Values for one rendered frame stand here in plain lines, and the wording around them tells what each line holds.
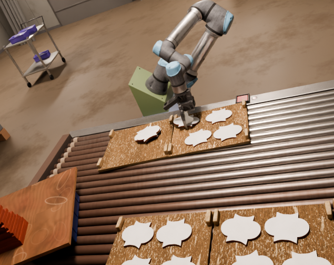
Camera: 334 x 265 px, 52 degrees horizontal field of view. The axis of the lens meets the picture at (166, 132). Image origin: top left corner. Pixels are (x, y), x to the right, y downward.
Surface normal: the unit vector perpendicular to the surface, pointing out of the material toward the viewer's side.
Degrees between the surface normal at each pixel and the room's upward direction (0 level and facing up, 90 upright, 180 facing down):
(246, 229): 0
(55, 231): 0
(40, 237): 0
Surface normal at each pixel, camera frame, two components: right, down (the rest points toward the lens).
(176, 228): -0.34, -0.77
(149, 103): -0.16, 0.61
